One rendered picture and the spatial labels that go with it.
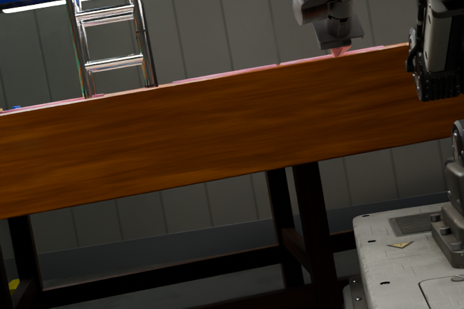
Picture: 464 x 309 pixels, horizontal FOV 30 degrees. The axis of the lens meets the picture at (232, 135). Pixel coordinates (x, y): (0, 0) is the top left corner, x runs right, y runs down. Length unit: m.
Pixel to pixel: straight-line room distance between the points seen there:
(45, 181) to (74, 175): 0.05
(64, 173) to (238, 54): 2.16
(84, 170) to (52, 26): 2.27
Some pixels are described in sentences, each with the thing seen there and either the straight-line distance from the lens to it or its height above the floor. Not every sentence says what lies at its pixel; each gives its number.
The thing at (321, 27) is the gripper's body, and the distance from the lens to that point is 1.90.
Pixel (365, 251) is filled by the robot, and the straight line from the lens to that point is 1.32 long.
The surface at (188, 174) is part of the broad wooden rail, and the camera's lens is 1.59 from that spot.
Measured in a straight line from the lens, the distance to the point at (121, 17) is 2.31.
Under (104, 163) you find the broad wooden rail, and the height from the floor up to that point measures 0.65.
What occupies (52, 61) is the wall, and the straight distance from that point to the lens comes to 3.82.
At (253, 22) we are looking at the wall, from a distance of 3.67.
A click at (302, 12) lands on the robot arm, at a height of 0.87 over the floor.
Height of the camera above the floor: 0.78
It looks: 4 degrees down
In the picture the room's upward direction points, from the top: 10 degrees counter-clockwise
